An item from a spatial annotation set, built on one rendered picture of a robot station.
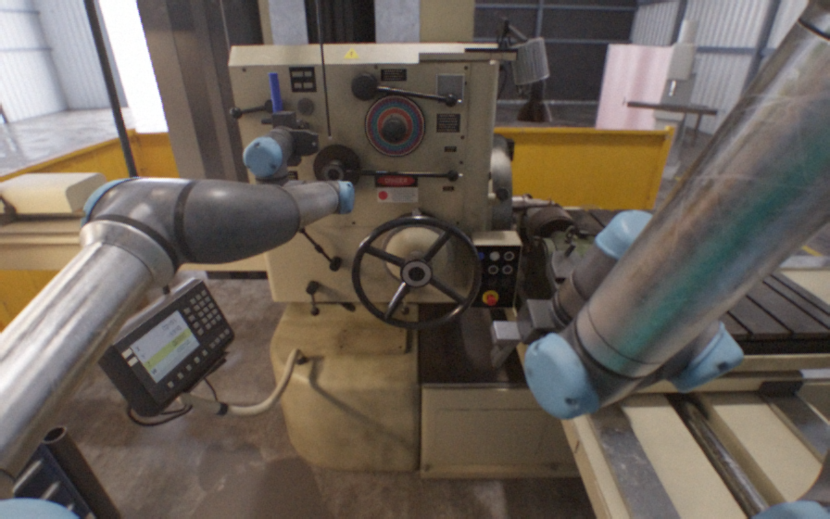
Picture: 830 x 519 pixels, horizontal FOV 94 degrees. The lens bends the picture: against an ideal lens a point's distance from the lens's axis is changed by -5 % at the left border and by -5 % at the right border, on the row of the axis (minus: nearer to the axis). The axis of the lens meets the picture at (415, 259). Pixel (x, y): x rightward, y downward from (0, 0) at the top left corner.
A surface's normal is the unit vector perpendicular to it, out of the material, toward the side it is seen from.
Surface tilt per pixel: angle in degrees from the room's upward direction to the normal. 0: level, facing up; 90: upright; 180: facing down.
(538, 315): 24
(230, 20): 90
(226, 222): 69
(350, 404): 90
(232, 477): 0
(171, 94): 90
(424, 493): 0
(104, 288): 57
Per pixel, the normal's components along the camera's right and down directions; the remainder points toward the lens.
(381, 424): 0.00, 0.47
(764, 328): 0.00, -0.88
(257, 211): 0.76, -0.19
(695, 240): -0.88, 0.26
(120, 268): 0.81, -0.38
